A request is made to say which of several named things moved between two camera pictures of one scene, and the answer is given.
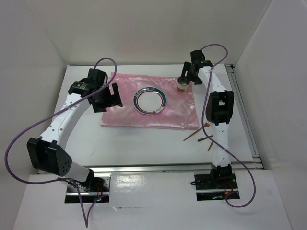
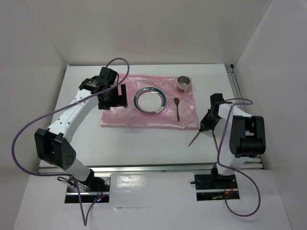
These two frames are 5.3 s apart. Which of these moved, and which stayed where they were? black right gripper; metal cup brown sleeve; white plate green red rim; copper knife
Moved: copper knife; black right gripper
Stayed: metal cup brown sleeve; white plate green red rim
